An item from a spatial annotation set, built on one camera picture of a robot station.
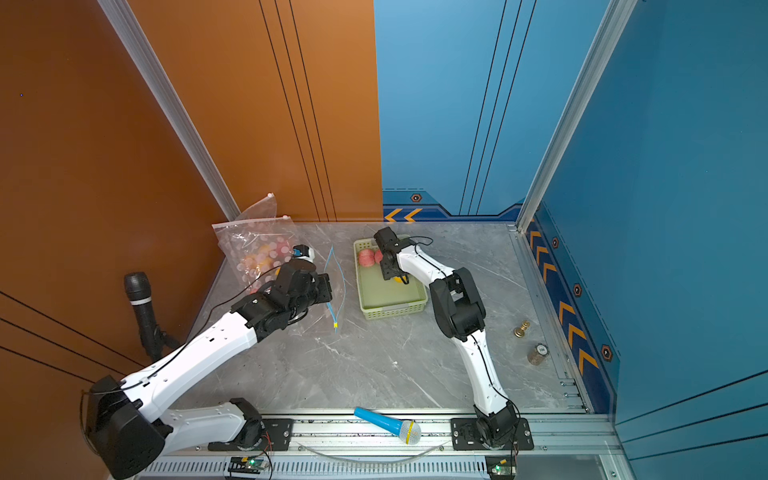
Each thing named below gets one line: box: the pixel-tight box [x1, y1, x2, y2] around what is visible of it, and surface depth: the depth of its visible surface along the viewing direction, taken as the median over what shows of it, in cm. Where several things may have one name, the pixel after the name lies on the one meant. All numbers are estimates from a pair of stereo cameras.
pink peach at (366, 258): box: [358, 249, 375, 268], surface depth 106 cm
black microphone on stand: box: [124, 272, 180, 361], surface depth 69 cm
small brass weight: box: [514, 320, 531, 338], surface depth 91 cm
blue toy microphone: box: [353, 406, 421, 445], surface depth 75 cm
